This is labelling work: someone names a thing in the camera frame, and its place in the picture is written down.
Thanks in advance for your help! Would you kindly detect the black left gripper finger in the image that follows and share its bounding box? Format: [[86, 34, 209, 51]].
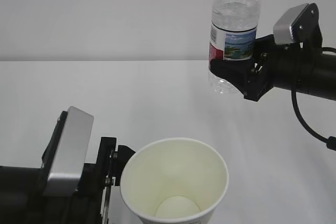
[[114, 145, 135, 185]]

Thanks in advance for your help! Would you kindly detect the white paper cup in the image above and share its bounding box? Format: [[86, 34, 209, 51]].
[[120, 137, 229, 223]]

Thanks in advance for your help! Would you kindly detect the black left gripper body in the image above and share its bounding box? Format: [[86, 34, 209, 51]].
[[60, 137, 117, 223]]

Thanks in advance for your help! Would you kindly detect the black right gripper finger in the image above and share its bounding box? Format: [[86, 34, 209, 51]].
[[209, 59, 256, 95], [253, 35, 273, 59]]

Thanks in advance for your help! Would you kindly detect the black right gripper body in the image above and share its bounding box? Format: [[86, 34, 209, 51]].
[[244, 41, 297, 101]]

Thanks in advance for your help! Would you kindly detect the clear plastic water bottle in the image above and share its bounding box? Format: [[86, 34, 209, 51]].
[[207, 0, 261, 95]]

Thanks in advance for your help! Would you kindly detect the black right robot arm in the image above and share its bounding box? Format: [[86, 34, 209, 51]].
[[209, 35, 335, 102]]

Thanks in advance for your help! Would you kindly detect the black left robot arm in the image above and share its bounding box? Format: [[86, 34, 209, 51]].
[[1, 137, 135, 223]]

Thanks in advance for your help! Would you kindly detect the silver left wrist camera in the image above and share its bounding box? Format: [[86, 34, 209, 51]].
[[43, 106, 94, 197]]

